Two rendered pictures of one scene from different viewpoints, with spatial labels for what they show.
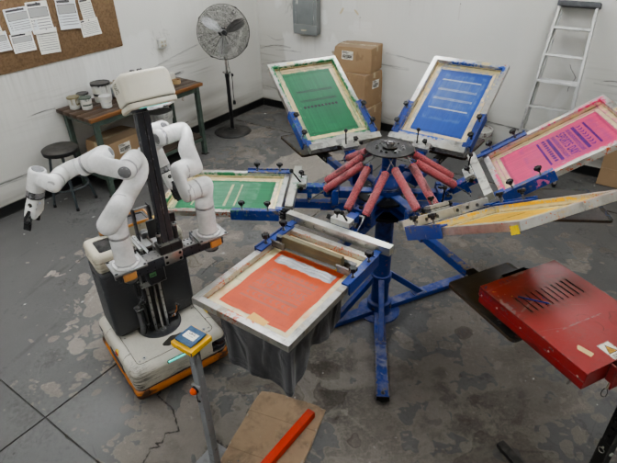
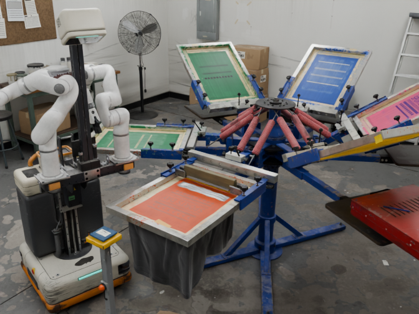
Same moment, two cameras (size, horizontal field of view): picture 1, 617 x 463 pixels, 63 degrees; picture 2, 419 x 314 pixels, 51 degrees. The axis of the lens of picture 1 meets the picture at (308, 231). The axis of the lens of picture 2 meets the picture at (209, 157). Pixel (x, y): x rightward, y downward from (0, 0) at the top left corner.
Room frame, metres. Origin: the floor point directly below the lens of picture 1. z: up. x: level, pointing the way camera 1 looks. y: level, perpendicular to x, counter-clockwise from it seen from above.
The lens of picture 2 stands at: (-0.28, 0.03, 2.22)
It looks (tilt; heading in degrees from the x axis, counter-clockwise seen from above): 23 degrees down; 359
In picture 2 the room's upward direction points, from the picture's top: 1 degrees clockwise
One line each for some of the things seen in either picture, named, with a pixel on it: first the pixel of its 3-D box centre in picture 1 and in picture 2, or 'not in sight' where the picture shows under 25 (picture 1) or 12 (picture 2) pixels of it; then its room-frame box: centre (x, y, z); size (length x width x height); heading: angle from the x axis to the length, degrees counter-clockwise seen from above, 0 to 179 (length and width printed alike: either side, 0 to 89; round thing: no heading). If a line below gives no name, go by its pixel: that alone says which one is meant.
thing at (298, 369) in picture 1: (317, 335); (212, 246); (1.87, -0.03, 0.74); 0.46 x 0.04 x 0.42; 144
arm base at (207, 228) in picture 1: (205, 218); (120, 144); (2.25, 0.53, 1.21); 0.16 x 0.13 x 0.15; 37
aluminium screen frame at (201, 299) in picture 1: (289, 278); (189, 197); (2.04, 0.10, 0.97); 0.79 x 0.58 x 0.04; 144
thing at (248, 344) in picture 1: (255, 347); (158, 253); (1.80, 0.27, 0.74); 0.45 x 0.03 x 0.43; 54
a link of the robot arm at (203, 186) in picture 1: (200, 193); (118, 121); (2.23, 0.53, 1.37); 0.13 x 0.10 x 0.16; 136
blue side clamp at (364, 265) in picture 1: (360, 273); (250, 194); (2.07, -0.26, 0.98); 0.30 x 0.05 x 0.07; 144
